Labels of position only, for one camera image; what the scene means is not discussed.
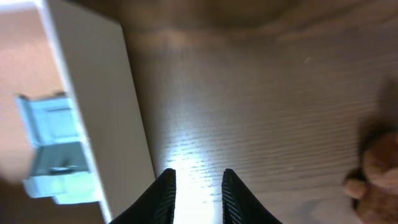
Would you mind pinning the white cardboard box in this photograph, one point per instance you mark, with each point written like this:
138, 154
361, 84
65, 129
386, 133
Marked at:
51, 48

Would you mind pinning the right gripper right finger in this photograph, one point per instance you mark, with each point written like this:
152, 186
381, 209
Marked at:
240, 206

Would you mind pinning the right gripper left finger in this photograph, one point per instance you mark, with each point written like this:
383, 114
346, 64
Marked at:
156, 205

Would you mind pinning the grey yellow toy truck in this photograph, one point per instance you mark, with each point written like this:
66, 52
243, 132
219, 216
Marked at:
59, 169

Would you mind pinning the brown plush toy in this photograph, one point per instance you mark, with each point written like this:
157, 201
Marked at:
376, 195

